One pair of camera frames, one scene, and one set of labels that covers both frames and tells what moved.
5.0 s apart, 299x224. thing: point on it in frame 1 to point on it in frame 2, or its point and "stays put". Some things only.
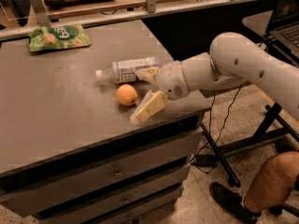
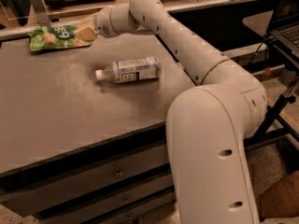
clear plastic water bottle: [125, 70] stays put
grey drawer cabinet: [69, 151] stays put
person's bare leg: [273, 182] to [281, 200]
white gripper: [170, 79] to [103, 22]
